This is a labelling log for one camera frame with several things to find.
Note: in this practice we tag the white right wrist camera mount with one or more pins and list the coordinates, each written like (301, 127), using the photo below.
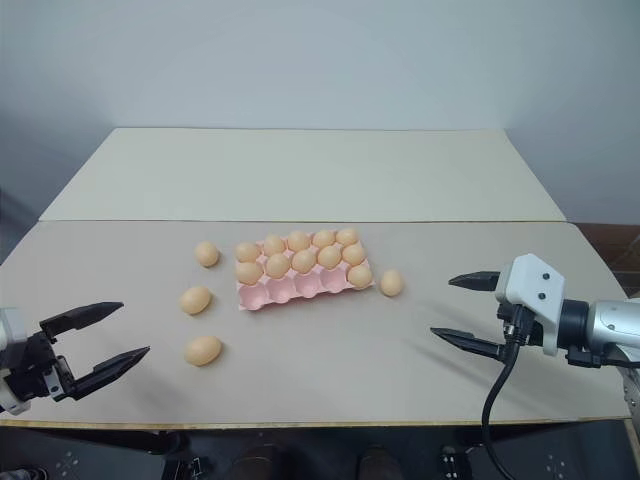
(535, 285)

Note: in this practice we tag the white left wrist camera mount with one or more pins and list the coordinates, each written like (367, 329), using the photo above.
(8, 324)

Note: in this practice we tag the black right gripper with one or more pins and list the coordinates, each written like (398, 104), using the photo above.
(522, 330)

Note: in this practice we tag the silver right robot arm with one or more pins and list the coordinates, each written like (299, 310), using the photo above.
(607, 322)

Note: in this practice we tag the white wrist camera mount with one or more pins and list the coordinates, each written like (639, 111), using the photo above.
(8, 324)
(535, 285)

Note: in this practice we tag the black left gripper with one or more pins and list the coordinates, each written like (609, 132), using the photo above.
(35, 370)

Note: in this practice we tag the pink plastic egg tray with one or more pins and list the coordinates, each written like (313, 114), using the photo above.
(280, 292)

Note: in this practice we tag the silver robot body panel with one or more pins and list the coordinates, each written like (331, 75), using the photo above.
(631, 400)

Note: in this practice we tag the tan egg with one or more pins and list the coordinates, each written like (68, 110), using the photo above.
(391, 282)
(248, 272)
(202, 350)
(277, 265)
(303, 260)
(247, 251)
(329, 256)
(274, 244)
(323, 238)
(347, 235)
(298, 240)
(359, 276)
(206, 254)
(195, 300)
(353, 254)

